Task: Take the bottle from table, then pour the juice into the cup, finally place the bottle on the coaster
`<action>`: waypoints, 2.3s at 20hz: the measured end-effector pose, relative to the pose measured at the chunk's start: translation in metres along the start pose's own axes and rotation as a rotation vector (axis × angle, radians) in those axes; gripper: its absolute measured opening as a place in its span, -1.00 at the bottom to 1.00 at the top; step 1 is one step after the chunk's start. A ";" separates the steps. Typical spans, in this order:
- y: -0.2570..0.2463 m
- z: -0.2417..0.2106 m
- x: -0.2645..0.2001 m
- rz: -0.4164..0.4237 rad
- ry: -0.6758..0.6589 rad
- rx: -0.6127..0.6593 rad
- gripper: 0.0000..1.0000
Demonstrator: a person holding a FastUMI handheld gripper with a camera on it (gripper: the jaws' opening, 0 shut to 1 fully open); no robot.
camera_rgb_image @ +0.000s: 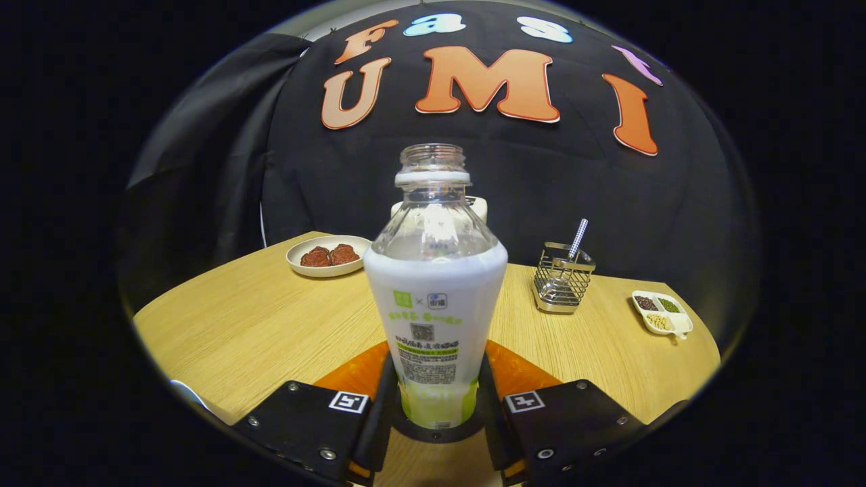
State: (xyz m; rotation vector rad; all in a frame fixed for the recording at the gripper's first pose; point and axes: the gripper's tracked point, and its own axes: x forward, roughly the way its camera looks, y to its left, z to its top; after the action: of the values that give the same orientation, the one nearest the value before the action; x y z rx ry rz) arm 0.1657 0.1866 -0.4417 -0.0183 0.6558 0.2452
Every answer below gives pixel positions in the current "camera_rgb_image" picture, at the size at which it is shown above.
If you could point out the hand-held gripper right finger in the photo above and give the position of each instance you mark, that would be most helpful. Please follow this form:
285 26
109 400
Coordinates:
492 419

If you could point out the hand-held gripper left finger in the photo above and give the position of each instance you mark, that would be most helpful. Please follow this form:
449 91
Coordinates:
385 412

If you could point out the dark brown round coaster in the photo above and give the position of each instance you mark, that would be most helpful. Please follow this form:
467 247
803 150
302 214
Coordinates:
440 436

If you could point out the clear juice bottle white label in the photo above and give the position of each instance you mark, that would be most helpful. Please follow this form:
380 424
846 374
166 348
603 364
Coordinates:
436 297

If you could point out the white round plate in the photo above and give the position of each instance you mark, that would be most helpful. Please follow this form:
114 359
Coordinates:
328 269

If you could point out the wooden table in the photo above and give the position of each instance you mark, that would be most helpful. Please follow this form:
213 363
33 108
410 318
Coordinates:
257 325

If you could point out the red-brown food piece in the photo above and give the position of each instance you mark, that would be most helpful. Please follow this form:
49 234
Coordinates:
344 254
316 257

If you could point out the white divided dish with beans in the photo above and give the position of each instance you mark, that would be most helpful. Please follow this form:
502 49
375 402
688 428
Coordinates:
662 313

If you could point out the striped straw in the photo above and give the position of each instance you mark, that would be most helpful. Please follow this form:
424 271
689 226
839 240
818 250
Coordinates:
579 237

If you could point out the cream white toaster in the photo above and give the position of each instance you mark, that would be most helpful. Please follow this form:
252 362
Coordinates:
479 208

